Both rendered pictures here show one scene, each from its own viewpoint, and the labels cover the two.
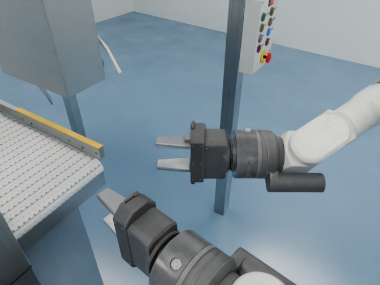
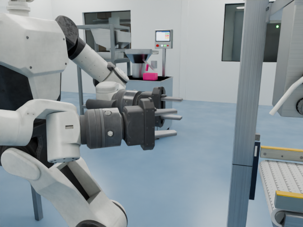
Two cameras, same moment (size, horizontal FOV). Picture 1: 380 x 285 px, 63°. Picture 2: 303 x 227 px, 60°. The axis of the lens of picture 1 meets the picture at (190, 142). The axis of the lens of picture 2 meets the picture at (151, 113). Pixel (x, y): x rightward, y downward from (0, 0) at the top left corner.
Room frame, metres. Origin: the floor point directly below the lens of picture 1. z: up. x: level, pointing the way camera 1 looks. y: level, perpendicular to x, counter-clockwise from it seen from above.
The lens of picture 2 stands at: (1.01, -0.17, 1.16)
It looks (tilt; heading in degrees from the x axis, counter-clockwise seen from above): 14 degrees down; 163
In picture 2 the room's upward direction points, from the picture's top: straight up
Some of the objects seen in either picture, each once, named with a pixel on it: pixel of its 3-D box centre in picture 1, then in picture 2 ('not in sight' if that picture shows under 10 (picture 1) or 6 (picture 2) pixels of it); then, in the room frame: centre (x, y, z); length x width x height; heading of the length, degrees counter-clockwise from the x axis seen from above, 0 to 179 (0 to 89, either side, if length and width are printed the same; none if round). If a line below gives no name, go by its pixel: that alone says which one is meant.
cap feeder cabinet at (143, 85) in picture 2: not in sight; (145, 105); (-2.40, 0.75, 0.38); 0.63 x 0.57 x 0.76; 53
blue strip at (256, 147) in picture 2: not in sight; (254, 171); (0.37, 0.36, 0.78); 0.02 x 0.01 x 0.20; 58
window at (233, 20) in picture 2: not in sight; (258, 33); (-3.61, 3.41, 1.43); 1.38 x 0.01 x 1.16; 53
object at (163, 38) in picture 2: not in sight; (163, 53); (-2.39, 1.01, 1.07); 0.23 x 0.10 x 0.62; 53
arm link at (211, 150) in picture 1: (223, 152); (126, 126); (0.44, -0.06, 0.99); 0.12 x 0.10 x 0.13; 90
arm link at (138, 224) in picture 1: (162, 252); (144, 105); (0.24, 0.04, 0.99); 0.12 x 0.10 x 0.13; 49
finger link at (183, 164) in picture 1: (174, 166); (163, 135); (0.44, 0.03, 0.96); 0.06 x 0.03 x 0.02; 90
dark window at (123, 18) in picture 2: not in sight; (108, 35); (-5.63, 0.72, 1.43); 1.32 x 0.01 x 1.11; 53
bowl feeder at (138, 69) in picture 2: not in sight; (143, 63); (-2.47, 0.75, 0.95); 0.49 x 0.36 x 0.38; 53
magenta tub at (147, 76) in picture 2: not in sight; (150, 76); (-2.16, 0.76, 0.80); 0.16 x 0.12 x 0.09; 53
